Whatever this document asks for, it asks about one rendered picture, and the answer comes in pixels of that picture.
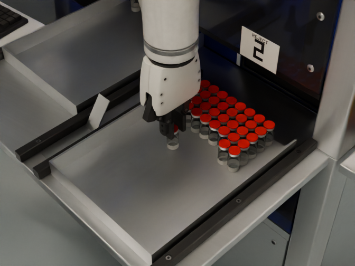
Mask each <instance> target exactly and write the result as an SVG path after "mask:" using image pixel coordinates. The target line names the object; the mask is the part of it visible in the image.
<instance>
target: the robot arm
mask: <svg viewBox="0 0 355 266"><path fill-rule="evenodd" d="M138 2H139V5H140V7H141V12H142V22H143V40H144V51H145V53H146V56H144V58H143V62H142V68H141V77H140V101H141V105H142V106H143V107H144V106H146V107H145V110H144V114H143V119H144V120H145V121H146V122H153V121H155V120H157V121H159V124H160V133H161V134H162V135H163V136H166V137H167V138H169V139H170V140H172V139H174V125H177V126H178V129H179V130H180V131H182V132H184V131H186V114H185V113H187V112H188V111H189V104H190V102H191V100H192V99H193V97H194V96H195V95H196V94H197V93H198V92H199V90H200V83H201V69H200V59H199V54H198V49H199V2H200V0H138Z"/></svg>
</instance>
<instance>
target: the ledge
mask: <svg viewBox="0 0 355 266"><path fill-rule="evenodd" d="M338 172H340V173H342V174H343V175H344V176H346V177H347V178H349V179H351V180H352V181H354V182H355V151H354V152H353V153H352V154H351V155H350V156H349V157H348V158H346V159H345V160H344V161H343V162H342V163H341V164H340V166H339V170H338Z"/></svg>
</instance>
